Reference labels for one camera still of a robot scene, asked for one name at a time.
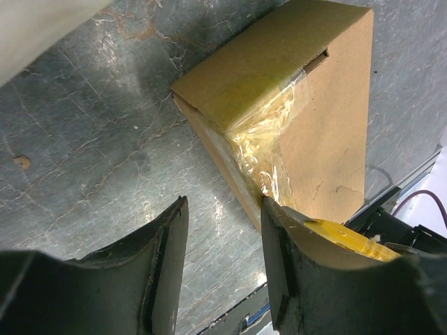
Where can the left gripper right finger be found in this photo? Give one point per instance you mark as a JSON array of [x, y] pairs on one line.
[[318, 287]]

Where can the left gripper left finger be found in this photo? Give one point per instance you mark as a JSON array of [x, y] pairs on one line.
[[131, 286]]

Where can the yellow utility knife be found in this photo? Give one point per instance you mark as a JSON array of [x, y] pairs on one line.
[[350, 240]]

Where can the brown cardboard express box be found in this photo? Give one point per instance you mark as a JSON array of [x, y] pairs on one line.
[[282, 108]]

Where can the green bok choy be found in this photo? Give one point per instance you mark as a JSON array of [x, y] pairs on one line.
[[28, 28]]

